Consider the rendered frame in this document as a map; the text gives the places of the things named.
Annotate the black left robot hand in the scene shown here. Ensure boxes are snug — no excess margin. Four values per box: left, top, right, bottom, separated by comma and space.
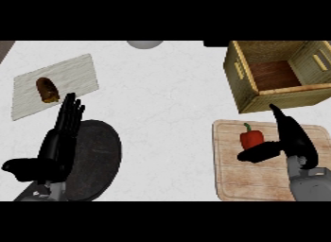
0, 92, 86, 184

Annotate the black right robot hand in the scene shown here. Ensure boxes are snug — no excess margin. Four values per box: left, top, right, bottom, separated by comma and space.
235, 103, 320, 169

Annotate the red bell pepper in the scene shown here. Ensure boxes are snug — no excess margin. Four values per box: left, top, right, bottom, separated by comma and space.
238, 122, 265, 150

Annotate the pale wooden cutting board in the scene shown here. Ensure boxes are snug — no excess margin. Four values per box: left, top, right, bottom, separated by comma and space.
210, 118, 331, 202

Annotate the woven wicker basket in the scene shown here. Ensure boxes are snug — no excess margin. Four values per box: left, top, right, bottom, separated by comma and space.
222, 41, 331, 114

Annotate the dark round plate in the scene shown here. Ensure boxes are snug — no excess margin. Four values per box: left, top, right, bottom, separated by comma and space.
61, 119, 122, 202

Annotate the brown oblong food item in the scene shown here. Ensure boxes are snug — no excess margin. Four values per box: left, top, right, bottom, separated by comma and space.
35, 77, 61, 104

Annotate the pale rectangular placemat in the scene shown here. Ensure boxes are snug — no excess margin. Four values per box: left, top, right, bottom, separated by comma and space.
11, 53, 100, 122

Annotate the grey round object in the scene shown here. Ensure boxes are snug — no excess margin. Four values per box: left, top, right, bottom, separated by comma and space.
125, 41, 165, 50

